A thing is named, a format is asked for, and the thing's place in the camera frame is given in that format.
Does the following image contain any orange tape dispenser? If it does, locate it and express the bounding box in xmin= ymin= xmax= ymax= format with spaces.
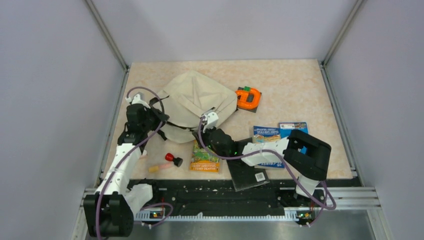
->
xmin=235 ymin=86 xmax=262 ymax=111

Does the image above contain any black notebook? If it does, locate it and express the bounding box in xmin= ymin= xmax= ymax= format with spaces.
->
xmin=226 ymin=137 xmax=270 ymax=192

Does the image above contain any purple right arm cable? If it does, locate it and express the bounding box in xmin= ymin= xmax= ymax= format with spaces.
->
xmin=197 ymin=115 xmax=337 ymax=228

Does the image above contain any pink white eraser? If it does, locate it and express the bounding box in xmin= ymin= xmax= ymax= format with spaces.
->
xmin=140 ymin=150 xmax=148 ymax=159

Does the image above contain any red black stamp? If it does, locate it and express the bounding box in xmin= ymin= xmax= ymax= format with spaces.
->
xmin=164 ymin=153 xmax=183 ymax=167

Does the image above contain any orange treehouse book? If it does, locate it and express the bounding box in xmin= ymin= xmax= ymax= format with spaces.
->
xmin=189 ymin=140 xmax=221 ymax=173

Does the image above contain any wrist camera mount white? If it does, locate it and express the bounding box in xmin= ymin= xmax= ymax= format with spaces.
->
xmin=201 ymin=109 xmax=219 ymax=133
xmin=125 ymin=92 xmax=151 ymax=109

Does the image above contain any blue 91-storey treehouse book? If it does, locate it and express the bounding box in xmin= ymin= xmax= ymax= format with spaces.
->
xmin=252 ymin=125 xmax=285 ymax=170

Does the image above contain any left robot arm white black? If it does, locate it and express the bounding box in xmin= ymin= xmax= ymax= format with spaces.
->
xmin=82 ymin=103 xmax=169 ymax=240

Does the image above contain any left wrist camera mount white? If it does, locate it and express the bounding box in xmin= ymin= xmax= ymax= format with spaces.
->
xmin=125 ymin=92 xmax=151 ymax=109

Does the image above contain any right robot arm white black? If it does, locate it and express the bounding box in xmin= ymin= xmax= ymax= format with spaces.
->
xmin=194 ymin=126 xmax=332 ymax=206

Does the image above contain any yellow pink highlighter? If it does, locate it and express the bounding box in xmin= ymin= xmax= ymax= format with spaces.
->
xmin=148 ymin=162 xmax=174 ymax=173

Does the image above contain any beige canvas student bag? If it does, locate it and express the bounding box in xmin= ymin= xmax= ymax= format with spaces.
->
xmin=157 ymin=70 xmax=238 ymax=144

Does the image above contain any light blue book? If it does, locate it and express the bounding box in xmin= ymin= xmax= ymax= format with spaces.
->
xmin=278 ymin=122 xmax=309 ymax=149

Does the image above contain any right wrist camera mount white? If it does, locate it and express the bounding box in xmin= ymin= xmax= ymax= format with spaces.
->
xmin=201 ymin=109 xmax=219 ymax=133

